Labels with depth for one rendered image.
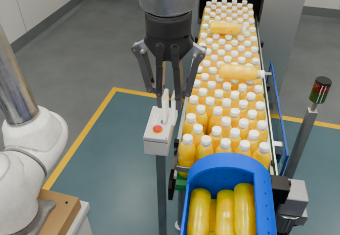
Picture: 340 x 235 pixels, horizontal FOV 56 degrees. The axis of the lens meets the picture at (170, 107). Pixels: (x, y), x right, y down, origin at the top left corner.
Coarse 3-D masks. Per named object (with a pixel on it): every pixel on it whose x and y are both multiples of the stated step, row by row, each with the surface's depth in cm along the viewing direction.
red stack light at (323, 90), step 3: (315, 81) 130; (315, 84) 130; (318, 84) 129; (312, 87) 133; (315, 87) 130; (318, 87) 129; (321, 87) 128; (324, 87) 128; (327, 87) 128; (315, 90) 131; (318, 90) 130; (321, 90) 129; (324, 90) 129; (327, 90) 129; (321, 93) 130; (324, 93) 130
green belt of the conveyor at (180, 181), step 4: (268, 168) 140; (180, 176) 136; (176, 180) 135; (180, 180) 135; (184, 180) 135; (176, 184) 134; (180, 184) 134; (184, 184) 134; (176, 188) 135; (180, 188) 135; (184, 188) 134
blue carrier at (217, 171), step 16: (208, 160) 103; (224, 160) 100; (240, 160) 100; (256, 160) 102; (192, 176) 104; (208, 176) 111; (224, 176) 109; (240, 176) 108; (256, 176) 97; (256, 192) 92; (256, 208) 89; (272, 208) 94; (272, 224) 89
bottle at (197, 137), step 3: (192, 132) 131; (195, 132) 130; (201, 132) 130; (192, 135) 131; (195, 135) 130; (198, 135) 130; (201, 135) 130; (195, 138) 130; (198, 138) 130; (195, 141) 130; (198, 141) 130; (195, 144) 131; (195, 156) 136
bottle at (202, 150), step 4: (200, 144) 126; (196, 148) 129; (200, 148) 125; (204, 148) 125; (208, 148) 125; (212, 148) 126; (196, 152) 128; (200, 152) 126; (204, 152) 125; (208, 152) 125; (212, 152) 127; (196, 156) 129; (200, 156) 126; (204, 156) 126; (196, 160) 130
